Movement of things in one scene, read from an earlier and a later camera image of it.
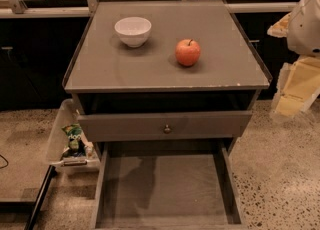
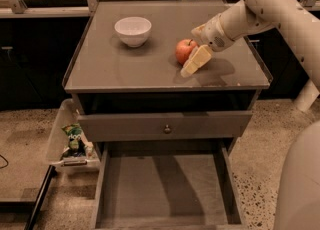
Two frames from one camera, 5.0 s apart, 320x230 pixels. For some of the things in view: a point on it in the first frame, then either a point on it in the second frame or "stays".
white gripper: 306,29 -> 212,35
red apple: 188,52 stays
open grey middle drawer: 168,185 stays
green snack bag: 77,146 stays
